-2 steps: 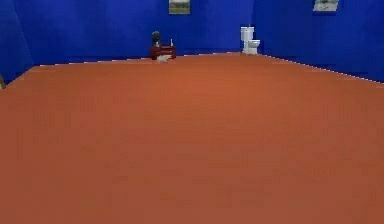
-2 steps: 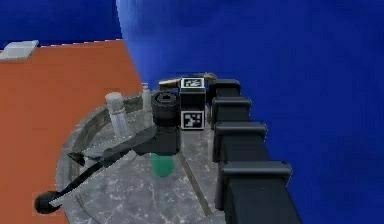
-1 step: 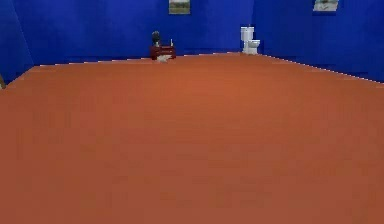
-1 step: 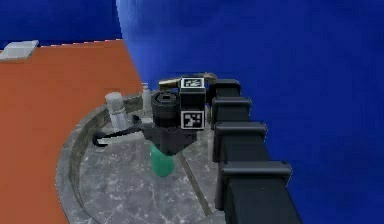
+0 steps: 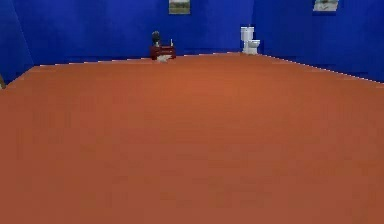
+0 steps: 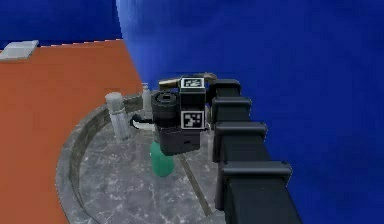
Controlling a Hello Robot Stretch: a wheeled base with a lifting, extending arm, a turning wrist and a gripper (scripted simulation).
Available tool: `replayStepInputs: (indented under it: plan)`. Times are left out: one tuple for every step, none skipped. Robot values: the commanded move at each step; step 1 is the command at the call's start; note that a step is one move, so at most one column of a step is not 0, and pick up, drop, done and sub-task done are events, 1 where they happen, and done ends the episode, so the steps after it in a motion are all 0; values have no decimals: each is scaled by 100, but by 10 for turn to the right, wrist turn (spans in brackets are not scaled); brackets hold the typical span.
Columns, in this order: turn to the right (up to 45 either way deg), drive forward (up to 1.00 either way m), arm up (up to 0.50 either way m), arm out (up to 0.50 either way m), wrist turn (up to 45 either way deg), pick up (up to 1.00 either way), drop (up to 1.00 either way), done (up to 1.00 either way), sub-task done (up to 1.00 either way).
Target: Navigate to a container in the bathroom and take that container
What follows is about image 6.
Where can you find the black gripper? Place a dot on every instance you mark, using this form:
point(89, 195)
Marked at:
point(166, 110)

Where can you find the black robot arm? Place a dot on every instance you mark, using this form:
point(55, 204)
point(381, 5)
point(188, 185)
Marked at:
point(253, 186)

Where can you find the pale slim bottle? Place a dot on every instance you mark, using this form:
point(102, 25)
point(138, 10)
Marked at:
point(146, 101)

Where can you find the green bottle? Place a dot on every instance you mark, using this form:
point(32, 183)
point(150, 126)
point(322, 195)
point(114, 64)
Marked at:
point(162, 165)

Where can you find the grey marble round basin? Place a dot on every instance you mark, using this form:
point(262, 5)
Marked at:
point(116, 186)

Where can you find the pale grey flat block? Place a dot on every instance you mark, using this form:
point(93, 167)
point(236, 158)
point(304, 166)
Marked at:
point(18, 50)

